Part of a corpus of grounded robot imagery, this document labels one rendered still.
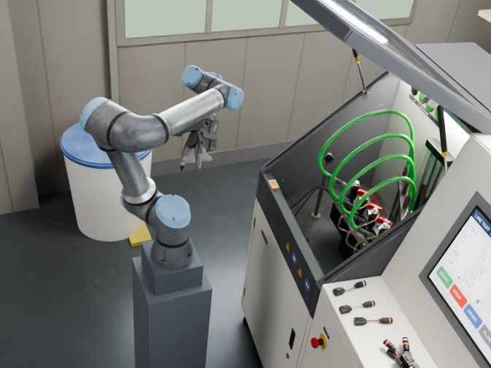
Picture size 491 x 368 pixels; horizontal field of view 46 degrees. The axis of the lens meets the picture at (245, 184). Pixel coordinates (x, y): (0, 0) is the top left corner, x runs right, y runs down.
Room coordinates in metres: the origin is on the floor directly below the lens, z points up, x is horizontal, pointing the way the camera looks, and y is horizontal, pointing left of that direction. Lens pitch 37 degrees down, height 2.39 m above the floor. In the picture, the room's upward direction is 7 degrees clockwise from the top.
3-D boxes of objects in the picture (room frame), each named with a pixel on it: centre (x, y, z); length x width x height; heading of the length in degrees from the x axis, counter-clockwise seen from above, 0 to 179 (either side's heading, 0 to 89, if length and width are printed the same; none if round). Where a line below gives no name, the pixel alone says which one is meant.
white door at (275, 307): (1.68, -0.18, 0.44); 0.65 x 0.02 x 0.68; 20
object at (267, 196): (1.69, -0.19, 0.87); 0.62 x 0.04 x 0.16; 20
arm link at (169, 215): (1.49, 0.24, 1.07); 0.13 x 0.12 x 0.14; 56
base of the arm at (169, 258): (1.48, 0.23, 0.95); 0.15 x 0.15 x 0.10
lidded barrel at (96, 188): (2.61, 0.78, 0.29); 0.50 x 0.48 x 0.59; 117
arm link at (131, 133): (1.52, 0.22, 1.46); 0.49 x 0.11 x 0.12; 146
